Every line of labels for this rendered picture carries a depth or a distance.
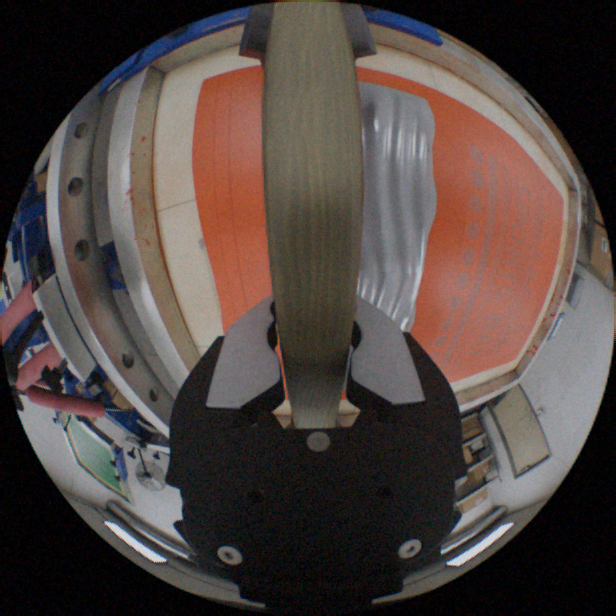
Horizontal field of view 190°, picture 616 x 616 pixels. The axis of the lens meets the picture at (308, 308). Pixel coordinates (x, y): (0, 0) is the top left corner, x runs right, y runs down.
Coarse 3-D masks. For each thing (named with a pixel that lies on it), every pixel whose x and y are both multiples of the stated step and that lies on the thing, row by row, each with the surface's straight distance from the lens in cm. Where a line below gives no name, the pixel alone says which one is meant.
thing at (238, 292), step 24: (216, 288) 20; (240, 288) 19; (264, 288) 18; (432, 288) 22; (240, 312) 20; (432, 312) 24; (528, 312) 47; (432, 336) 27; (528, 336) 57; (480, 360) 41; (504, 360) 53
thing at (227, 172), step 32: (224, 96) 21; (256, 96) 19; (448, 96) 26; (224, 128) 19; (256, 128) 18; (448, 128) 23; (480, 128) 27; (192, 160) 19; (224, 160) 18; (256, 160) 17; (448, 160) 21; (512, 160) 32; (224, 192) 18; (256, 192) 17; (448, 192) 21; (544, 192) 42; (224, 224) 18; (256, 224) 17; (448, 224) 21; (224, 256) 18; (256, 256) 17; (448, 256) 22; (544, 256) 44
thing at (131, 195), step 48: (192, 48) 26; (432, 48) 26; (144, 96) 24; (144, 144) 22; (144, 192) 21; (576, 192) 61; (144, 240) 20; (576, 240) 59; (144, 288) 21; (480, 384) 52
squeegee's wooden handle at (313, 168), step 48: (288, 48) 8; (336, 48) 8; (288, 96) 7; (336, 96) 7; (288, 144) 6; (336, 144) 6; (288, 192) 6; (336, 192) 6; (288, 240) 6; (336, 240) 6; (288, 288) 6; (336, 288) 6; (288, 336) 8; (336, 336) 7; (288, 384) 10; (336, 384) 10
